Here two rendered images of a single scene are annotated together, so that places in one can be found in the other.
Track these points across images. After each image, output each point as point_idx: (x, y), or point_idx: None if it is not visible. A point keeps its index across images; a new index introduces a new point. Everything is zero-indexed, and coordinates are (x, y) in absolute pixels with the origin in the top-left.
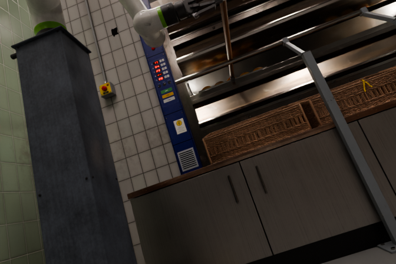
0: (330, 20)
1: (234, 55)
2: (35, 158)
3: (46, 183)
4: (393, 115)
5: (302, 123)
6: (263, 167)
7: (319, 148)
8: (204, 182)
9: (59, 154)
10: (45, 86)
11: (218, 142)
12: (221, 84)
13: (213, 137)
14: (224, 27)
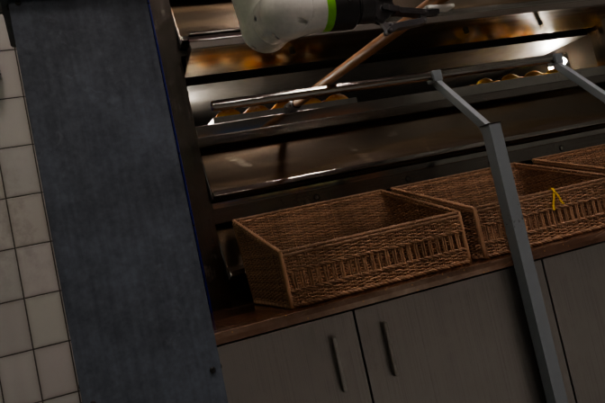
0: (509, 60)
1: (302, 58)
2: (79, 312)
3: (112, 376)
4: (587, 258)
5: (458, 248)
6: (393, 326)
7: (484, 300)
8: (284, 347)
9: (145, 309)
10: (103, 131)
11: (311, 263)
12: (268, 115)
13: (302, 252)
14: (383, 40)
